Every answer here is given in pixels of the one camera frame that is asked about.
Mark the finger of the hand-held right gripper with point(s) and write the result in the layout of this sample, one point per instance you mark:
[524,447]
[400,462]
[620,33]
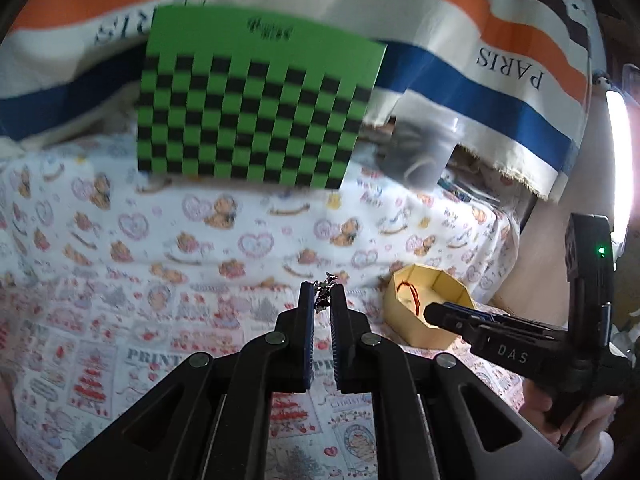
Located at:
[445,317]
[492,316]

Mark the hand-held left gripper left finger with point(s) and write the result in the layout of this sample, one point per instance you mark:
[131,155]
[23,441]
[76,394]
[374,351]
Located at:
[307,340]

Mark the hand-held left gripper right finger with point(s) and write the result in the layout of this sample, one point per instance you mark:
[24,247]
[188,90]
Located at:
[336,340]

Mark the yellow octagonal cardboard box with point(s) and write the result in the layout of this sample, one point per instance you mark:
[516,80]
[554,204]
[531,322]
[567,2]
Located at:
[405,325]

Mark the person's right forearm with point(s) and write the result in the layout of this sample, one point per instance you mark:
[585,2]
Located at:
[595,460]

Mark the person's right hand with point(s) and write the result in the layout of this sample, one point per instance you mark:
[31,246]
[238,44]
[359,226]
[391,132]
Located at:
[535,400]

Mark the white tube lamp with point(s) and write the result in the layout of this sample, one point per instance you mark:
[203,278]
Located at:
[620,160]

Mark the bear print bedsheet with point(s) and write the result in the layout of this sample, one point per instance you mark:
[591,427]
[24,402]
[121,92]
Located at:
[200,240]

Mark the clear plastic jar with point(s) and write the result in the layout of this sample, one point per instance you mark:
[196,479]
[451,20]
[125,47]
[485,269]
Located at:
[420,150]

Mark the strawberry patchwork print cloth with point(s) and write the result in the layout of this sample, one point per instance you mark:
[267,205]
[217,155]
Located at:
[100,360]

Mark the green black checkerboard board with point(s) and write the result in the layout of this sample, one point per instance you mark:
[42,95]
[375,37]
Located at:
[250,100]

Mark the striped orange blue blanket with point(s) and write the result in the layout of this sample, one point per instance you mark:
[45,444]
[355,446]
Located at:
[400,10]

